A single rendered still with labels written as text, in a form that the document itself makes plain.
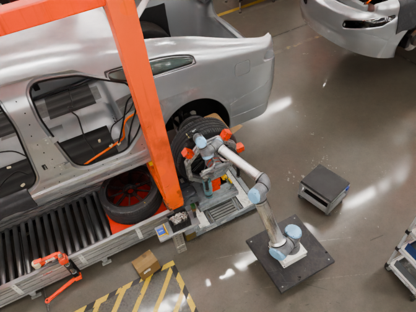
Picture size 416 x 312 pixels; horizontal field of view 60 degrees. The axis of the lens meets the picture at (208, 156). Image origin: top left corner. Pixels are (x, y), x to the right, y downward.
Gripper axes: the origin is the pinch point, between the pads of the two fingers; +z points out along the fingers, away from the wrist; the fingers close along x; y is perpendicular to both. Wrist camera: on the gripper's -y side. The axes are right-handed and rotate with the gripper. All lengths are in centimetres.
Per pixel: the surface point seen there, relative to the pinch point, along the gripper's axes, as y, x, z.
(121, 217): -110, -38, 19
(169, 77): 12, 53, 3
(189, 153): -12.5, -11.1, -12.9
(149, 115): -18, 49, -55
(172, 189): -46, -31, -13
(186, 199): -46, -66, 24
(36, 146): -115, 72, -5
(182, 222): -57, -62, -20
